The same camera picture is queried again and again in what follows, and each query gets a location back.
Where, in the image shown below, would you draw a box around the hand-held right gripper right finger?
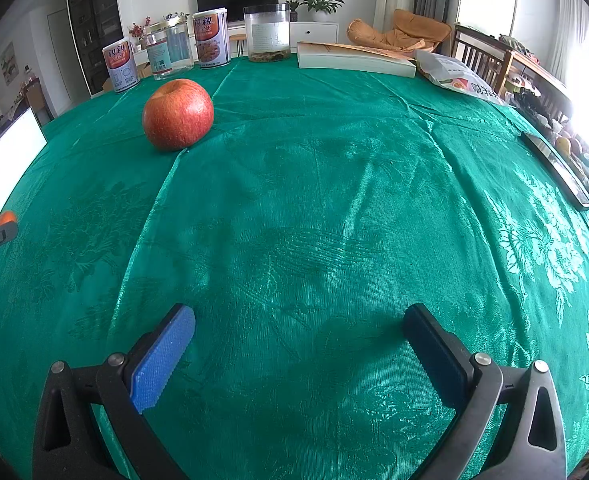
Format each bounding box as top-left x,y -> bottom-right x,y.
403,303 -> 567,480

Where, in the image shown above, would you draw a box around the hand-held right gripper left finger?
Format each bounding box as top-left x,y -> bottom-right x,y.
32,303 -> 196,480

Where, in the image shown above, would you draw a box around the white tray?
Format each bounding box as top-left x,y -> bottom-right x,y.
0,106 -> 48,231

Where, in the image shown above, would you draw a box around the green patterned tablecloth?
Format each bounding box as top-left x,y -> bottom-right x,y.
0,52 -> 589,480

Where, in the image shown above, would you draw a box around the small white red-label can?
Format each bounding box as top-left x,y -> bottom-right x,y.
102,39 -> 140,94

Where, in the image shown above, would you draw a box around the red apple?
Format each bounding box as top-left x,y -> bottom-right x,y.
142,79 -> 215,152

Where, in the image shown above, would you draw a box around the black remote control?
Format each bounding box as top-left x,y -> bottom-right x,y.
520,131 -> 589,211

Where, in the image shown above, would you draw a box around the dark bookcase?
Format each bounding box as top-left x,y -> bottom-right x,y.
66,0 -> 125,97

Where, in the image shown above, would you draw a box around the red flowers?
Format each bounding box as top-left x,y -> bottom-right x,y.
128,16 -> 151,51

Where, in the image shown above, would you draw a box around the clear glass jar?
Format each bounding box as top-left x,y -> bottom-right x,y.
162,13 -> 196,72

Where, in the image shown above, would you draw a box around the white plastic bag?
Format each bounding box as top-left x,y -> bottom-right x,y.
414,49 -> 507,106

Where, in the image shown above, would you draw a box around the large red-label can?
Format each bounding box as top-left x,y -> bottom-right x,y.
193,7 -> 232,69

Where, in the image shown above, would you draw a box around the wooden chair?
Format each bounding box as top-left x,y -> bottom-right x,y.
449,23 -> 512,98

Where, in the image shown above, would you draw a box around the thick white book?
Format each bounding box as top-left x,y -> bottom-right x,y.
296,41 -> 417,79

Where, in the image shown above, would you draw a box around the wooden bench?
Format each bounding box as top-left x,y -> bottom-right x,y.
499,35 -> 575,121

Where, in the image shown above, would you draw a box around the orange cushion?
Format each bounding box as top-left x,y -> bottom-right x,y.
347,8 -> 452,52

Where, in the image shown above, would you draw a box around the black television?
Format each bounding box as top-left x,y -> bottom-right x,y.
196,0 -> 280,23

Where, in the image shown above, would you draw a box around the clear plastic cylinder container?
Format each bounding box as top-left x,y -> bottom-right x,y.
243,3 -> 292,62

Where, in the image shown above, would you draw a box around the white sheer window curtain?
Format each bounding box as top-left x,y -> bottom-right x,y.
547,0 -> 589,86

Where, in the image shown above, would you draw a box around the large green potted plant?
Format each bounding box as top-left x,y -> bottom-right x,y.
299,0 -> 345,22

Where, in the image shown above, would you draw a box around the framed wall picture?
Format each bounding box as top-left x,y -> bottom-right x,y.
0,41 -> 18,86

